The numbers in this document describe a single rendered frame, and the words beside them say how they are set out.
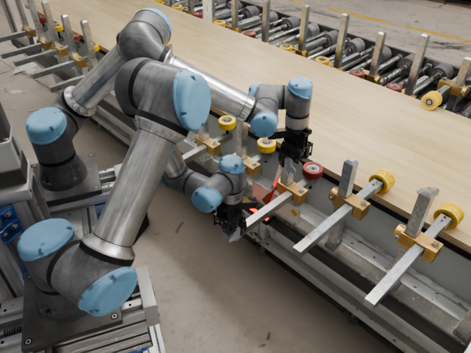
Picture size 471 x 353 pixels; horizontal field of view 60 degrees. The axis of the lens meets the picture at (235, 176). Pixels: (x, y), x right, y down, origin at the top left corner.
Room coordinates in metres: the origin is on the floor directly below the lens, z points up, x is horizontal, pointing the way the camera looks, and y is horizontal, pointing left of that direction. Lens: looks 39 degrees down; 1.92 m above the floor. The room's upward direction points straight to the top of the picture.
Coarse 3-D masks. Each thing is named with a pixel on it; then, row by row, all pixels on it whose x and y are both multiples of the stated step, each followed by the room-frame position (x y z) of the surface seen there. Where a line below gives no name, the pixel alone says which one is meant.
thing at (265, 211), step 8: (304, 184) 1.23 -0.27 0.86; (312, 184) 1.26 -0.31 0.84; (288, 192) 1.18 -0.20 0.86; (280, 200) 1.14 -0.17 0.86; (288, 200) 1.16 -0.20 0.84; (264, 208) 1.10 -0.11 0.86; (272, 208) 1.10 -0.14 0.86; (256, 216) 1.05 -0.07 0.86; (264, 216) 1.06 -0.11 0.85; (248, 224) 1.01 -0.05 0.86; (256, 224) 1.03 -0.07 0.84
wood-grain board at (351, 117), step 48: (48, 0) 3.50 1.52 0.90; (96, 0) 3.49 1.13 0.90; (144, 0) 3.49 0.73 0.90; (192, 48) 2.49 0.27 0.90; (240, 48) 2.49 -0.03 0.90; (336, 96) 1.87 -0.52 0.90; (384, 96) 1.87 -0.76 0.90; (336, 144) 1.45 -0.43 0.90; (384, 144) 1.44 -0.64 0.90; (432, 144) 1.44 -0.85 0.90
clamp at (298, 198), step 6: (282, 186) 1.21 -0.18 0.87; (288, 186) 1.21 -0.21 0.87; (294, 186) 1.21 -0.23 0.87; (300, 186) 1.21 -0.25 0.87; (282, 192) 1.21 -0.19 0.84; (294, 192) 1.17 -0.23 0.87; (306, 192) 1.18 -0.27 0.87; (294, 198) 1.17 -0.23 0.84; (300, 198) 1.15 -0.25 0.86; (306, 198) 1.18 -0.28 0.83; (300, 204) 1.15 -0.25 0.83
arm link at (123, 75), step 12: (132, 60) 0.83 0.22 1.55; (120, 72) 0.82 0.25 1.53; (120, 84) 0.80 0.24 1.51; (120, 96) 0.80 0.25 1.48; (132, 108) 0.80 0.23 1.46; (180, 156) 0.92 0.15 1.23; (168, 168) 0.89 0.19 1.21; (180, 168) 0.91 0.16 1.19; (168, 180) 0.91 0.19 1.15; (180, 180) 0.91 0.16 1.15; (180, 192) 0.91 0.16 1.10
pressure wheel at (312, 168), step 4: (304, 164) 1.30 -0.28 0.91; (308, 164) 1.30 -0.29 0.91; (312, 164) 1.30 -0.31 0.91; (316, 164) 1.30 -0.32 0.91; (304, 168) 1.27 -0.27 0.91; (308, 168) 1.28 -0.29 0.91; (312, 168) 1.27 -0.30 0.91; (316, 168) 1.28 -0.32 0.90; (320, 168) 1.27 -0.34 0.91; (304, 172) 1.26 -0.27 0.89; (308, 172) 1.25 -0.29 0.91; (312, 172) 1.25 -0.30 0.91; (316, 172) 1.25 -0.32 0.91; (320, 172) 1.25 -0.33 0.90; (304, 176) 1.26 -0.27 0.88; (308, 176) 1.25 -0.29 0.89; (312, 176) 1.24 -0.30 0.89; (316, 176) 1.24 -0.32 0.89; (320, 176) 1.25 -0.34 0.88
